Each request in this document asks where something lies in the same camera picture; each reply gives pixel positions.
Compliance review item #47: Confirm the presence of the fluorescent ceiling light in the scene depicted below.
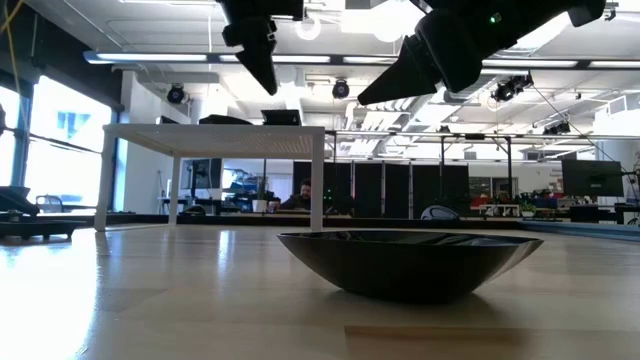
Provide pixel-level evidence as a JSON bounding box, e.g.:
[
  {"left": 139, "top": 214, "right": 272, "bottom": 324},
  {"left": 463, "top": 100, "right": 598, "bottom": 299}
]
[
  {"left": 502, "top": 59, "right": 580, "bottom": 69},
  {"left": 84, "top": 50, "right": 209, "bottom": 64},
  {"left": 218, "top": 54, "right": 332, "bottom": 64},
  {"left": 588, "top": 60, "right": 640, "bottom": 70},
  {"left": 342, "top": 55, "right": 396, "bottom": 65}
]

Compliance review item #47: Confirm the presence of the person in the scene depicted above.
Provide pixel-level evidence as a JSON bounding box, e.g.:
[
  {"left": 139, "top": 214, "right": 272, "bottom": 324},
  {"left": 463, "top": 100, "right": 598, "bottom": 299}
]
[{"left": 278, "top": 178, "right": 315, "bottom": 211}]

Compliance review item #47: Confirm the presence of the black leaf-shaped mini plate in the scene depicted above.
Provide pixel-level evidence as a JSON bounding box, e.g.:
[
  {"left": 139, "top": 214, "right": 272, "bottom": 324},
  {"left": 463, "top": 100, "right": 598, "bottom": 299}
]
[
  {"left": 276, "top": 228, "right": 545, "bottom": 305},
  {"left": 198, "top": 114, "right": 254, "bottom": 126}
]

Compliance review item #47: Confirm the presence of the black metal gantry frame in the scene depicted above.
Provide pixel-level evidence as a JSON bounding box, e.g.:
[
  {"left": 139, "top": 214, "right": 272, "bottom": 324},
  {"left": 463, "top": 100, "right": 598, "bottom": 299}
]
[{"left": 438, "top": 132, "right": 515, "bottom": 204}]

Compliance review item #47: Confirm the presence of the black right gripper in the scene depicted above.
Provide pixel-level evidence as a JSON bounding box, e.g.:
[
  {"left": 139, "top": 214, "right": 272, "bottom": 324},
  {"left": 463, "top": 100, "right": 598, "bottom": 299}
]
[{"left": 357, "top": 7, "right": 506, "bottom": 106}]

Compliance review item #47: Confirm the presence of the white perforated metal shelf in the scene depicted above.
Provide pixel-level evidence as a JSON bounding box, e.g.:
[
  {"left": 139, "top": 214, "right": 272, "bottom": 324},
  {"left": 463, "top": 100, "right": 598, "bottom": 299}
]
[{"left": 93, "top": 123, "right": 326, "bottom": 232}]

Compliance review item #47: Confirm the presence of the office plant white pot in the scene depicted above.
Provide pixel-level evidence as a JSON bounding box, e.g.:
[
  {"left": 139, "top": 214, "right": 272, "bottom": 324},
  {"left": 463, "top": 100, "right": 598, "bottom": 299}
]
[{"left": 251, "top": 177, "right": 270, "bottom": 215}]

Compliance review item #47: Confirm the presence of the black room divider panel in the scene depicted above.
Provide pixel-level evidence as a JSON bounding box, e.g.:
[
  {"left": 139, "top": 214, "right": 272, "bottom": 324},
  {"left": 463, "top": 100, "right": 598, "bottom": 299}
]
[
  {"left": 442, "top": 162, "right": 470, "bottom": 219},
  {"left": 352, "top": 162, "right": 384, "bottom": 219},
  {"left": 412, "top": 162, "right": 442, "bottom": 219},
  {"left": 383, "top": 162, "right": 413, "bottom": 219}
]

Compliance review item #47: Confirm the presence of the black aluminium table frame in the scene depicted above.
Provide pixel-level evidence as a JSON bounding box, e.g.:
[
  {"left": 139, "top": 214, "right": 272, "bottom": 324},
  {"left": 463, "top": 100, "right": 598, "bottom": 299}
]
[{"left": 0, "top": 212, "right": 640, "bottom": 242}]

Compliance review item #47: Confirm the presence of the white low table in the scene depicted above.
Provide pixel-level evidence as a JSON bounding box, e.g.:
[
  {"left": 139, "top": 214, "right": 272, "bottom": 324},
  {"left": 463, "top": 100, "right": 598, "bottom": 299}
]
[{"left": 477, "top": 202, "right": 521, "bottom": 218}]

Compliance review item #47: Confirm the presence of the white ring lamp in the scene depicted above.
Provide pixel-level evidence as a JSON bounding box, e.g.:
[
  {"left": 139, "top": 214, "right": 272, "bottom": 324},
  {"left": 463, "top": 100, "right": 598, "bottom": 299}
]
[{"left": 294, "top": 12, "right": 323, "bottom": 42}]

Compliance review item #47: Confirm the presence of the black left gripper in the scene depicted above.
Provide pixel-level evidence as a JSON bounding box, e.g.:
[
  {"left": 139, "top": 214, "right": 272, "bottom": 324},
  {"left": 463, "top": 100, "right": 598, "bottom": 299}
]
[{"left": 218, "top": 0, "right": 305, "bottom": 96}]

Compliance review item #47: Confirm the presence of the large window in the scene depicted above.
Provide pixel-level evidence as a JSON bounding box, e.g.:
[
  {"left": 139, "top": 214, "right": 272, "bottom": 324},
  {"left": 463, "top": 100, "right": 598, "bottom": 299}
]
[{"left": 0, "top": 74, "right": 115, "bottom": 214}]

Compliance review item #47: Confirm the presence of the white round chair back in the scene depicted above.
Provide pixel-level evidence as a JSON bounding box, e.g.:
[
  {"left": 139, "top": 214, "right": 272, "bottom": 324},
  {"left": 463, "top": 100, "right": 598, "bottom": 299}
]
[{"left": 420, "top": 204, "right": 461, "bottom": 222}]

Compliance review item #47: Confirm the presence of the large black monitor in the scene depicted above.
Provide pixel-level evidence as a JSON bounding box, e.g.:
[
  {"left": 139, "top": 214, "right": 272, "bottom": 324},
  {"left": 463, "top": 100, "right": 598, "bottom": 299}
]
[{"left": 560, "top": 158, "right": 625, "bottom": 198}]

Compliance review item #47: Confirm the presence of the black square mini plate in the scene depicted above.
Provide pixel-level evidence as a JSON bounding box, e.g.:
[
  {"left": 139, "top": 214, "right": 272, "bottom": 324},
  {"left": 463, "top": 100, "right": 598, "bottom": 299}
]
[
  {"left": 260, "top": 109, "right": 303, "bottom": 127},
  {"left": 0, "top": 219, "right": 87, "bottom": 241}
]

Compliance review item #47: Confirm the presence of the grey mesh office chair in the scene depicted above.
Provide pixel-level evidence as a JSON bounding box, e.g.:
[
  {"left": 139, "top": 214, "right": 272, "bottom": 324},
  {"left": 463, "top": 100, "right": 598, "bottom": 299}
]
[{"left": 35, "top": 194, "right": 66, "bottom": 214}]

